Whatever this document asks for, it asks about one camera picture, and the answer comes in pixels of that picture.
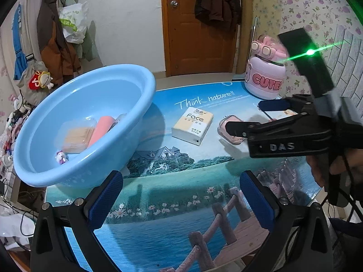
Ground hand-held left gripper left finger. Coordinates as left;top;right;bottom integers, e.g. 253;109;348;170
30;170;124;272

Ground pile of small bottles and packets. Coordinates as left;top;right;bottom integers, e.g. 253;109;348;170
0;96;26;176

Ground red yellow plush toy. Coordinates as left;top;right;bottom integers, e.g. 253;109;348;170
31;69;54;91

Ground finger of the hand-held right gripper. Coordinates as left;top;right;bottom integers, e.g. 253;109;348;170
258;94;315;114
225;112;321;139

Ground small white kitty toy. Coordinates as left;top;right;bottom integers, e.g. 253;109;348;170
55;150;69;165

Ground brown orange jacket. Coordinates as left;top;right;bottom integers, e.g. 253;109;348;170
37;0;81;84

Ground brown wooden door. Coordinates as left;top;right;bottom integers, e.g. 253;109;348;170
161;0;241;77

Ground grey cloth bag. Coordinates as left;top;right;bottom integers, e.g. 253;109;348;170
15;61;54;107

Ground white green plastic bag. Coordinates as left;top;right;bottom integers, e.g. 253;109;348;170
58;2;89;44

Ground clear plastic toothpick box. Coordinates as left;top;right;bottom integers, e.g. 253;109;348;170
55;117;98;153

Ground dark brown jacket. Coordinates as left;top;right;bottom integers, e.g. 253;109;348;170
194;0;242;32

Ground pink white water bottle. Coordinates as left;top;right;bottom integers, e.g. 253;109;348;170
244;34;288;100

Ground pink cylinder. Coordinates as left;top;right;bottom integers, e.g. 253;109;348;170
86;116;115;149

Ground yellow white tissue pack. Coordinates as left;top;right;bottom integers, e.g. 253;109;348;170
171;107;214;146

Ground blue bag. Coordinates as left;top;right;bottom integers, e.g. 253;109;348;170
11;4;29;81

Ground blue plastic basin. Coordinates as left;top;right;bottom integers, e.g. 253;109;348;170
13;64;156;189

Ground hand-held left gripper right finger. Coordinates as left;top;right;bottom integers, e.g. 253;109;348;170
240;170;334;272

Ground person's right hand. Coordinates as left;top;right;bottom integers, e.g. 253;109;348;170
306;147;363;186

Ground small pink case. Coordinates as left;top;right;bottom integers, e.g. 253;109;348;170
217;115;246;146

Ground white crumpled bag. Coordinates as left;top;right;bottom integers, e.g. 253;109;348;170
0;204;36;245

